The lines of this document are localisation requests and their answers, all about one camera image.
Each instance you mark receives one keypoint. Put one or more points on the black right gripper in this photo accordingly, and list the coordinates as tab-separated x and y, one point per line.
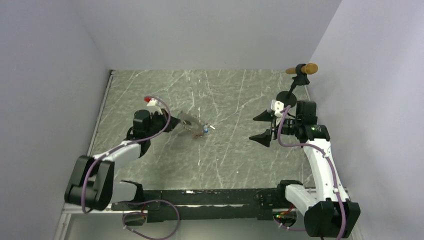
266	116

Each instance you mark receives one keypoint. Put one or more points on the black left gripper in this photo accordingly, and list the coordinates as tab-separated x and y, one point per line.
164	116

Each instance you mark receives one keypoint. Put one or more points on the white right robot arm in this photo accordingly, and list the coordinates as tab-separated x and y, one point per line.
329	213

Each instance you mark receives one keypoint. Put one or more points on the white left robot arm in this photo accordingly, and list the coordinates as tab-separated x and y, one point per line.
92	185

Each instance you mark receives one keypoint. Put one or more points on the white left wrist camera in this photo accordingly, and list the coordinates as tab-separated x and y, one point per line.
152	104

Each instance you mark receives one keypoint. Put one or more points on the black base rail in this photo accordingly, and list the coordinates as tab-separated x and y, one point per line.
262	204

